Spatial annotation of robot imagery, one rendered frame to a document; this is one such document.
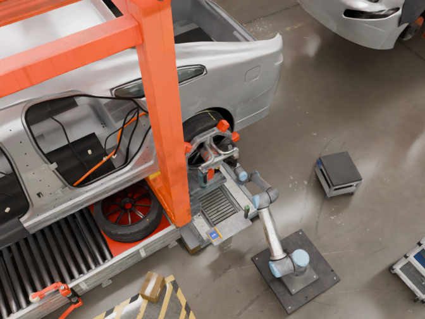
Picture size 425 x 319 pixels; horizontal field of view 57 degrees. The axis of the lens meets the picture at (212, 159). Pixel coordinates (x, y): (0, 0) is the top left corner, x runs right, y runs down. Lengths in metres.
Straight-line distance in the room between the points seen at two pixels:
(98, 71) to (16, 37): 0.68
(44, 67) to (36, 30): 1.44
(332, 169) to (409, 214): 1.01
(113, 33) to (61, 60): 0.27
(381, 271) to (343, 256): 0.39
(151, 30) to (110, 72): 1.05
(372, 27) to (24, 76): 4.04
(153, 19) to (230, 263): 2.79
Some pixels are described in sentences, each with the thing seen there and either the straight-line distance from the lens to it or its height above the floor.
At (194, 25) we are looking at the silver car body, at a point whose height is 0.90.
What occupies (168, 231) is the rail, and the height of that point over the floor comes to 0.38.
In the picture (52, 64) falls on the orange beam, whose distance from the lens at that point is 1.93.
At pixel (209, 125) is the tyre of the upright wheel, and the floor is 1.15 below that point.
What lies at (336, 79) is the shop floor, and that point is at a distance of 5.93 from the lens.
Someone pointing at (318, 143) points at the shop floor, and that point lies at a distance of 5.06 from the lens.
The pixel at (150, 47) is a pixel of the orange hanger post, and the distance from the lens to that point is 2.04.
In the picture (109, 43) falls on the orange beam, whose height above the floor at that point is 2.69.
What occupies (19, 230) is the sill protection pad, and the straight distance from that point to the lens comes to 3.63.
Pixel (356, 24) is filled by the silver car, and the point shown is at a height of 1.06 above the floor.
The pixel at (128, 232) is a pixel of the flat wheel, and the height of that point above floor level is 0.50.
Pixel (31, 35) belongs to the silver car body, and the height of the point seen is 2.04.
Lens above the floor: 3.86
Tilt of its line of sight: 55 degrees down
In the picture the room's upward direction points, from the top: straight up
